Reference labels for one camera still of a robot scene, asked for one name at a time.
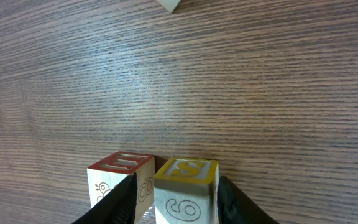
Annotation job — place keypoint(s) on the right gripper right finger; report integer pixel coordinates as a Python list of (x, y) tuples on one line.
[(235, 207)]

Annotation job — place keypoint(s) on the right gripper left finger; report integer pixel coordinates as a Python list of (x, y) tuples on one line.
[(118, 207)]

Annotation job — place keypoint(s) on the blue-edged block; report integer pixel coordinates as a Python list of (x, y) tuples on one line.
[(169, 5)]

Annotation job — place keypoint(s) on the red-edged block far right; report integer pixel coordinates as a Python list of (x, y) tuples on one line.
[(104, 175)]

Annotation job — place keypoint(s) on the yellow letter S block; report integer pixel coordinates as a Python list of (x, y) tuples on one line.
[(185, 191)]

